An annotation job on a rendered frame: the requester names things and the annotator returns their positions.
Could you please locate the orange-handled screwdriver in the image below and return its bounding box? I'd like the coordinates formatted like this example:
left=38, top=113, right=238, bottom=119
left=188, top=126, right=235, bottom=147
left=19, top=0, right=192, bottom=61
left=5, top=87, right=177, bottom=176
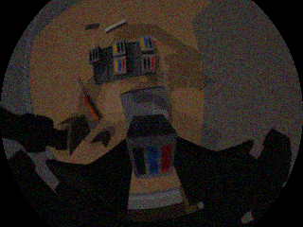
left=77, top=79, right=101, bottom=120

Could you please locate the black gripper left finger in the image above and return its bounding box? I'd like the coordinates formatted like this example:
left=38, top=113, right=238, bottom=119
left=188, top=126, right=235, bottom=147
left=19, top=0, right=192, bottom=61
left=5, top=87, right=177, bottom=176
left=45, top=139, right=133, bottom=215

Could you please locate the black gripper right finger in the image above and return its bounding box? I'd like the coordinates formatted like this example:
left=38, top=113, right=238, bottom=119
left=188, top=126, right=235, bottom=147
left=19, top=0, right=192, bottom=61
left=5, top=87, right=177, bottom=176
left=173, top=136, right=254, bottom=205

